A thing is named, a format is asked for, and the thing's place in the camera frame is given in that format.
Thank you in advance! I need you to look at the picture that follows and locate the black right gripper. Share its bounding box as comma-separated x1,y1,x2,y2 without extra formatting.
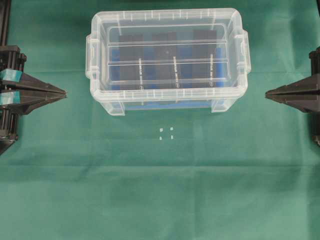
265,47,320,147

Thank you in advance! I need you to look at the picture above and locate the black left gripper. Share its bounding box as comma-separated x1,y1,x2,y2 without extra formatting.
0,45,67,154

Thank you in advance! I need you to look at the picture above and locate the clear plastic box lid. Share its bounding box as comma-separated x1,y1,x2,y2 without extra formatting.
84,6,251,102

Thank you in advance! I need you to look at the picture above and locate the clear plastic storage box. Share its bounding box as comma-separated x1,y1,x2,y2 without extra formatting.
84,6,251,117

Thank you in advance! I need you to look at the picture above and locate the right black rectangular box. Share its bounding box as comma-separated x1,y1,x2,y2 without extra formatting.
192,29,217,88

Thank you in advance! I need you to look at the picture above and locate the black rectangular box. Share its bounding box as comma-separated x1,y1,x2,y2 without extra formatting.
192,29,217,88
151,32,180,89
119,45,144,90

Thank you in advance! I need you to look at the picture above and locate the left black rectangular box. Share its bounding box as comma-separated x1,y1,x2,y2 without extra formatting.
119,45,144,90

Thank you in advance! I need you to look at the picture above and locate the middle black rectangular box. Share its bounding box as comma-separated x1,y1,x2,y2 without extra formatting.
151,32,180,89

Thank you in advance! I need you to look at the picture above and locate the green table cloth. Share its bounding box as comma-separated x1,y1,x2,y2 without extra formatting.
0,0,320,240

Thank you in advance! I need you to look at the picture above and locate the blue foam liner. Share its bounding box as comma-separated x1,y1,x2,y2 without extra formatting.
110,47,226,111

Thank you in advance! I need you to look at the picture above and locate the black left frame rail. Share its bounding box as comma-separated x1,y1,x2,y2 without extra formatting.
0,0,11,46

